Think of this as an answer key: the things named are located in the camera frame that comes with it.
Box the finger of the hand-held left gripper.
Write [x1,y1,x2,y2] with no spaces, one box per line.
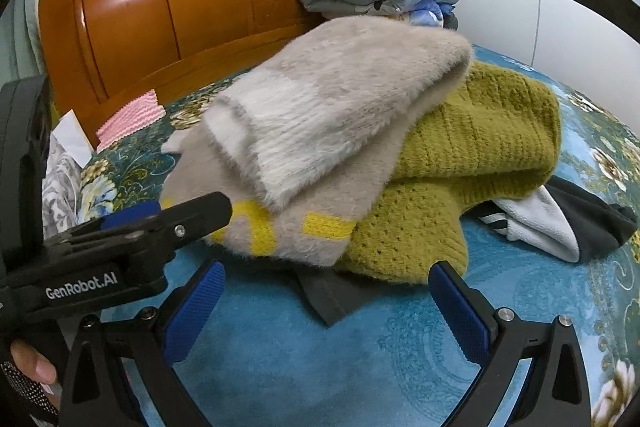
[75,201,163,233]
[45,192,234,260]

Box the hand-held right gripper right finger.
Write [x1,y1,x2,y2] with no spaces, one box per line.
[428,261,594,427]

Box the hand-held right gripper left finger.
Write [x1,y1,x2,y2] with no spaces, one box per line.
[60,259,227,427]

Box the beige fuzzy sweater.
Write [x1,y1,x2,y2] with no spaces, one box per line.
[161,16,475,269]

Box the person's left hand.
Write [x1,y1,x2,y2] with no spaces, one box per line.
[9,341,60,395]

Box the grey patterned cloth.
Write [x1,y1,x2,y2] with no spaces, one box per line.
[42,136,85,242]

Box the pink zigzag cloth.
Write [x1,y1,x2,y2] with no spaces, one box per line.
[95,89,166,154]

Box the white paper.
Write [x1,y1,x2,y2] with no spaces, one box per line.
[52,111,95,168]

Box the blue floral bed blanket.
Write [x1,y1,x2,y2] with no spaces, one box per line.
[42,42,640,427]

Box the dark grey garment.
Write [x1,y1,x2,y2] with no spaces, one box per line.
[292,267,375,327]

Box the black white striped garment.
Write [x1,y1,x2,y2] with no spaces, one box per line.
[477,174,640,264]

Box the olive green knit sweater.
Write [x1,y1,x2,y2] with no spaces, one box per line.
[334,59,563,290]

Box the wooden bed headboard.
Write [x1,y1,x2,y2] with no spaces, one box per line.
[37,0,386,150]

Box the pale green curtain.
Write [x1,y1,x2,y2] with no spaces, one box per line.
[9,0,47,75]

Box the white black wardrobe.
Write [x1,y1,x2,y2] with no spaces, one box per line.
[387,0,640,138]

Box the blue floral folded cloth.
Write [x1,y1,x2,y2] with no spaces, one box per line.
[406,0,460,32]

